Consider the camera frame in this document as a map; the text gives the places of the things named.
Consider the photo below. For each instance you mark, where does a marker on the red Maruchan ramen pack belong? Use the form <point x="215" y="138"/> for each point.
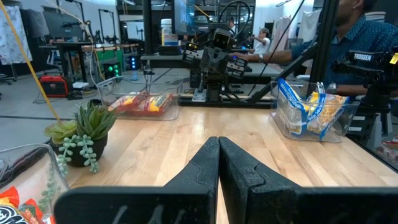
<point x="157" y="104"/>
<point x="124" y="104"/>

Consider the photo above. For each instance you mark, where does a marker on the person's hand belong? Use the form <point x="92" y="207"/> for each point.
<point x="242" y="56"/>

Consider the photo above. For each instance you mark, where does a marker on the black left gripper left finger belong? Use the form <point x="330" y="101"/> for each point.
<point x="155" y="205"/>

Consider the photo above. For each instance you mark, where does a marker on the patterned white cloth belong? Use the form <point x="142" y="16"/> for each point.
<point x="7" y="46"/>

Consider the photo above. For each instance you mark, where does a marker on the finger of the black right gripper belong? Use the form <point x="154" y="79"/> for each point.
<point x="207" y="58"/>
<point x="222" y="59"/>

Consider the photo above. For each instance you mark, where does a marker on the black pole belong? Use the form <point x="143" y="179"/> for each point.
<point x="148" y="28"/>

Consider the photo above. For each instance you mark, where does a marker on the clear plastic bin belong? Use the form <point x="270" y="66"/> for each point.
<point x="109" y="90"/>
<point x="280" y="124"/>
<point x="18" y="161"/>

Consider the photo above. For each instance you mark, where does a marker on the black diagonal frame brace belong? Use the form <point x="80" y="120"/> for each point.
<point x="280" y="77"/>

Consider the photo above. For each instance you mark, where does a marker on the silver mounting plate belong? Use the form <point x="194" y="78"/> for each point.
<point x="199" y="96"/>

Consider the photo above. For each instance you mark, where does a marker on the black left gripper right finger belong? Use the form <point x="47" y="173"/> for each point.
<point x="295" y="205"/>

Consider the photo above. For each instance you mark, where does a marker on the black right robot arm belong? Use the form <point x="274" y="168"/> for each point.
<point x="214" y="91"/>

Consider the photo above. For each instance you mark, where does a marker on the artificial succulent in black pot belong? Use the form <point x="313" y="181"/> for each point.
<point x="93" y="121"/>

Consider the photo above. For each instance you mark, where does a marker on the black frame post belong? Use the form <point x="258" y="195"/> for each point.
<point x="325" y="31"/>

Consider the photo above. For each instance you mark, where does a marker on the computer with green lights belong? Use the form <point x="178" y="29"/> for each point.
<point x="112" y="70"/>

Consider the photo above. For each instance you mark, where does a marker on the black frame rail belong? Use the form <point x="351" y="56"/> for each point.
<point x="186" y="104"/>

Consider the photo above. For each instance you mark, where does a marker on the black monitor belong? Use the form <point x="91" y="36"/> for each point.
<point x="62" y="25"/>
<point x="185" y="15"/>

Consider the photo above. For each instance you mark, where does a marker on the device with blue lights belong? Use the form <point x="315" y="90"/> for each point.
<point x="134" y="62"/>

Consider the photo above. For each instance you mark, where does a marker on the orange Maruchan ramen pack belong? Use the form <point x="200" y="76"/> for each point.
<point x="9" y="196"/>

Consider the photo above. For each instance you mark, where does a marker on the white bottle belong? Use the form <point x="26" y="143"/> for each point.
<point x="166" y="29"/>

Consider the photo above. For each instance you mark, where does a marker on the red and black box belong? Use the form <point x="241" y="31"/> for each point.
<point x="54" y="87"/>

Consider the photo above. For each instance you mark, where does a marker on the person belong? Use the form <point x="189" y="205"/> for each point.
<point x="357" y="34"/>
<point x="262" y="45"/>

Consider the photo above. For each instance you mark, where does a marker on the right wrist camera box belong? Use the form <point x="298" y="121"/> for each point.
<point x="222" y="40"/>

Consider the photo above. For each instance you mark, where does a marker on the wrist watch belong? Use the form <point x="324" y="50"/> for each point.
<point x="332" y="88"/>

